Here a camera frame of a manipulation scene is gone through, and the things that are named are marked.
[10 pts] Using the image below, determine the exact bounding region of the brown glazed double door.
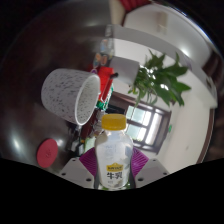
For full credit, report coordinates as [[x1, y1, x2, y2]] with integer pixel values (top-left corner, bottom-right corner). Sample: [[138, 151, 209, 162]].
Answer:
[[109, 91, 173, 156]]

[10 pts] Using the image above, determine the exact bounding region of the flat round red coaster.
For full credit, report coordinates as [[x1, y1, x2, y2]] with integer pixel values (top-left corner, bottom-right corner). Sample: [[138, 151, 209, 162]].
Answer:
[[36, 138, 59, 169]]

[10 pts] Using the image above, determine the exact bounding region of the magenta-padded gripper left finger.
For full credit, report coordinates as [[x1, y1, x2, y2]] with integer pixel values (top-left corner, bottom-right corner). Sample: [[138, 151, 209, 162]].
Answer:
[[59, 147, 99, 190]]

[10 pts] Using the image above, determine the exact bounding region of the white speckled mug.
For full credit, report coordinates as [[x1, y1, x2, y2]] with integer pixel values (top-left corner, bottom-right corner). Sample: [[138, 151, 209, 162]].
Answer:
[[40, 68, 102, 127]]

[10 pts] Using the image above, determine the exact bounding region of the red staircase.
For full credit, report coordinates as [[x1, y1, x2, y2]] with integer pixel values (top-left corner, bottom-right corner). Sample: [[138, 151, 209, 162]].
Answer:
[[119, 0, 152, 12]]

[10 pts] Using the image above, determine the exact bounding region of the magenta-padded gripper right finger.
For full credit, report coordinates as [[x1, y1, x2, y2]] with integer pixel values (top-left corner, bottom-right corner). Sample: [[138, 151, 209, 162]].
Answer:
[[130, 147, 170, 189]]

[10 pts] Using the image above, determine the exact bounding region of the dark red basket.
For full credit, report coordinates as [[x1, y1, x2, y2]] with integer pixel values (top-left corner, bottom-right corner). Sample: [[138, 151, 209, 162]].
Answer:
[[79, 109, 101, 140]]

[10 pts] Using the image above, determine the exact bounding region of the white wall radiator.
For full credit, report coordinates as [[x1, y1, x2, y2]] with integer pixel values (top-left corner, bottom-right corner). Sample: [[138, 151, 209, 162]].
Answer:
[[155, 11, 170, 34]]

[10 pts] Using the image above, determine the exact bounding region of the small potted green plant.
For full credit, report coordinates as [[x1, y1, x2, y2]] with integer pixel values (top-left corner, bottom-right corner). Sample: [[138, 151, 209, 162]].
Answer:
[[109, 49, 192, 108]]

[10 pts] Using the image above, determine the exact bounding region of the yellow-capped clear milk bottle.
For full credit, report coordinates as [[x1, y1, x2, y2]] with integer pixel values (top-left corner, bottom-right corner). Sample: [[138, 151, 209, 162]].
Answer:
[[94, 113, 134, 190]]

